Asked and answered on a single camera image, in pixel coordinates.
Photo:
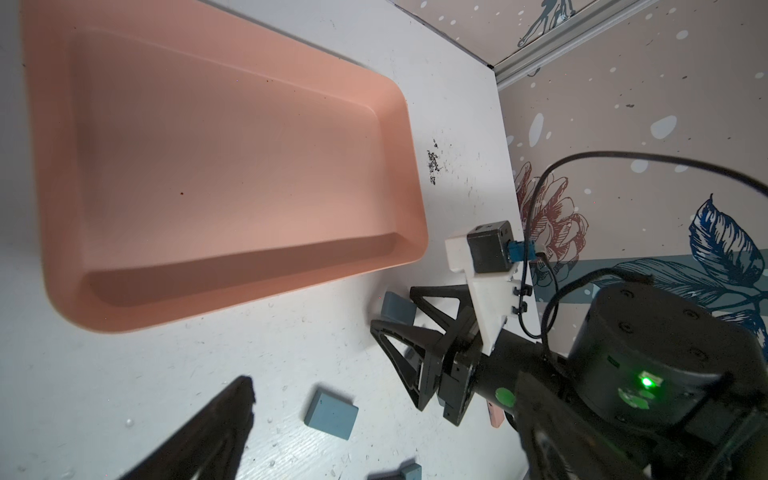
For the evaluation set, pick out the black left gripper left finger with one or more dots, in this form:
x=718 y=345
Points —
x=211 y=444

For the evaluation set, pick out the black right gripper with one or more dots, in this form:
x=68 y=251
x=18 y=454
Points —
x=424 y=359

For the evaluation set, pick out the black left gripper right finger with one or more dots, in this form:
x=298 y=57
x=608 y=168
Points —
x=558 y=443

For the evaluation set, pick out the teal eraser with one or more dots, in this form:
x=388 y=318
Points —
x=331 y=414
x=398 y=309

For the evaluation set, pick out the pink plastic storage tray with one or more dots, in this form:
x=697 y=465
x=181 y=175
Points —
x=188 y=160

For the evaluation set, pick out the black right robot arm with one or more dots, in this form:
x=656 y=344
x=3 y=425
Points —
x=654 y=386

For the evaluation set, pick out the pink eraser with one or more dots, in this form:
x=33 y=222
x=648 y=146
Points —
x=496 y=415

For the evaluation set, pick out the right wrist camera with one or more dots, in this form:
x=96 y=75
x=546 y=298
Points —
x=493 y=279

